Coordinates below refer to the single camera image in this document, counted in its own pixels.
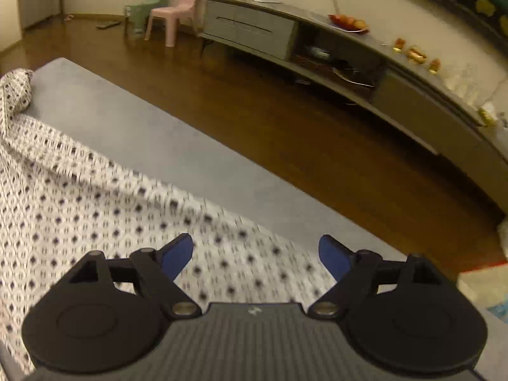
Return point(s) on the small gold ornament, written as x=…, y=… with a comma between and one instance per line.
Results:
x=399, y=45
x=435, y=66

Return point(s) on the red fruit plate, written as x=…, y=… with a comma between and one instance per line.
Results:
x=349, y=24

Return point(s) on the white black-patterned garment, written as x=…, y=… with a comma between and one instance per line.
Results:
x=79, y=206

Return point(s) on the light printed cloth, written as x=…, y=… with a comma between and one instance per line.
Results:
x=484, y=289

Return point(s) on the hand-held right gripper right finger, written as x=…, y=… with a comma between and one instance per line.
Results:
x=335, y=256

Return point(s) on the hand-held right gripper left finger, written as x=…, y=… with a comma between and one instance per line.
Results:
x=179, y=256

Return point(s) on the pink plastic chair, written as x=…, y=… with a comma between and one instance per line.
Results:
x=182, y=2

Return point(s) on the gold tissue box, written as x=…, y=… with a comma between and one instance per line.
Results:
x=487, y=116

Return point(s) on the small silver device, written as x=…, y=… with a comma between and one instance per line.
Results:
x=319, y=52

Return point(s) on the grey television cabinet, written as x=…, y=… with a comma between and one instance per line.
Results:
x=254, y=27

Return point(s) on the clear glass cups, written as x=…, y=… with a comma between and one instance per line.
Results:
x=462, y=83

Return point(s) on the black remote control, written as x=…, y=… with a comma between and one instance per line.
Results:
x=107, y=24

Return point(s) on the wide gold ornament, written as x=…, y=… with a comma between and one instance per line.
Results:
x=416, y=54

